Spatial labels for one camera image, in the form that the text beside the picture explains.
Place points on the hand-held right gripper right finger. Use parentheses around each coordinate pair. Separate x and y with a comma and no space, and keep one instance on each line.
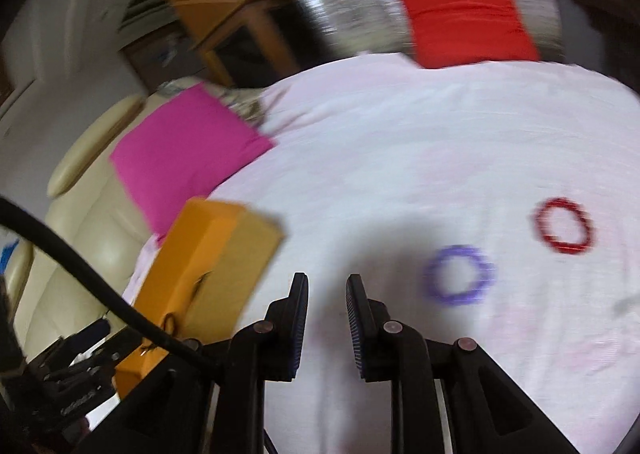
(356,329)

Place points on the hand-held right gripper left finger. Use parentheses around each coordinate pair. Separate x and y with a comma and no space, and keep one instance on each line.
(299,329)

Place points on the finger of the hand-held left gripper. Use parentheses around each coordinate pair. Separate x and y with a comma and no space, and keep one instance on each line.
(92,331)

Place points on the orange cardboard box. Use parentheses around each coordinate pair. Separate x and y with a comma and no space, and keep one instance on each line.
(210,254)

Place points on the cream leather sofa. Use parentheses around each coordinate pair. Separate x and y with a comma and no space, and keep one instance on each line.
(85,244)

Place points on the white towel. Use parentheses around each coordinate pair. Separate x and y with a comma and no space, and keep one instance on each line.
(400,133)

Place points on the pink cushion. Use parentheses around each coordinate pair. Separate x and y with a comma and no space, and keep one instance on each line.
(185,148)

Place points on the red cushion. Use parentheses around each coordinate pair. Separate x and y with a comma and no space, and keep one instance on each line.
(465,18)

